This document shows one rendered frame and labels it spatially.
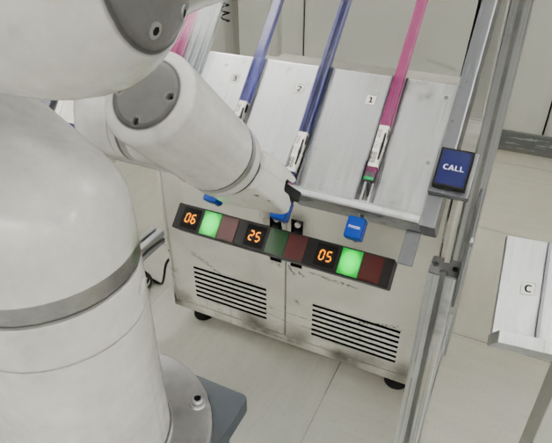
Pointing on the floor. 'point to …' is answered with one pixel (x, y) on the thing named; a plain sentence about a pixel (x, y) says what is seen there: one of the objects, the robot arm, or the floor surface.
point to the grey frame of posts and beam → (438, 308)
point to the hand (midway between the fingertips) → (272, 199)
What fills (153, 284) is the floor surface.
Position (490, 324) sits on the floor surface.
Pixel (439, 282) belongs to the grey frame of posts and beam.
